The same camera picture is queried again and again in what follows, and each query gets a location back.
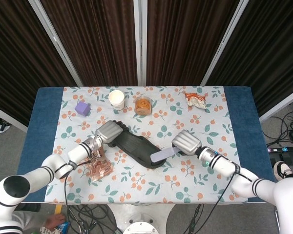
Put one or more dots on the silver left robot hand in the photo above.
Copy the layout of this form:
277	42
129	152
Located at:
110	131

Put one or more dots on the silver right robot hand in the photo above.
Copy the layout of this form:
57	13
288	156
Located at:
188	142

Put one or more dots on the grey purple brush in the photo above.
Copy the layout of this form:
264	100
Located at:
163	154

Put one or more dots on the black rubber slipper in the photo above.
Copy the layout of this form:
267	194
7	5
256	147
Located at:
134	148

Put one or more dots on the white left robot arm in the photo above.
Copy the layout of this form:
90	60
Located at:
36	175

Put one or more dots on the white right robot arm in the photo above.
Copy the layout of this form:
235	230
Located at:
222	165

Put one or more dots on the white paper cup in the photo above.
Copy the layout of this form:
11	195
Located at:
116	98

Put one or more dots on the purple cube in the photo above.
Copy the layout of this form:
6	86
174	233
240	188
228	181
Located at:
81	108

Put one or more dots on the bag of red snacks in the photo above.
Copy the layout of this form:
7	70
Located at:
101	168

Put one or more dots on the orange cookie packet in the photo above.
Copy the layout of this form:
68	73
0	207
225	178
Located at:
143	106

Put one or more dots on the crumpled snack bag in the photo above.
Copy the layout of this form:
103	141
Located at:
196	100

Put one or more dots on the floral patterned tablecloth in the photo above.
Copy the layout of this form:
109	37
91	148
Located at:
161	185

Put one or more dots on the blue table cover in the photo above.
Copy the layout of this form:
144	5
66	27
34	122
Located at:
39	122

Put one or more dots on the brown slatted partition panel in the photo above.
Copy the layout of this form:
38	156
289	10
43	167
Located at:
95	36
180	36
266	48
14	48

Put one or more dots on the black and white sneaker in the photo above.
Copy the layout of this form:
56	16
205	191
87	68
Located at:
282	169

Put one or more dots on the bystander bare hand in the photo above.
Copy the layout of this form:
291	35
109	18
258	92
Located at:
55	220

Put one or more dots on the blue packet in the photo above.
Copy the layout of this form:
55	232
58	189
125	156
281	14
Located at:
64	227

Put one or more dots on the white keypad card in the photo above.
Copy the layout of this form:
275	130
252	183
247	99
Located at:
47	230

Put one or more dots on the bystander grey sleeve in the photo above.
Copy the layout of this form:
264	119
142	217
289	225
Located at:
29	221

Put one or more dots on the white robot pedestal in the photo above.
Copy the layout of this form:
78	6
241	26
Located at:
141	219

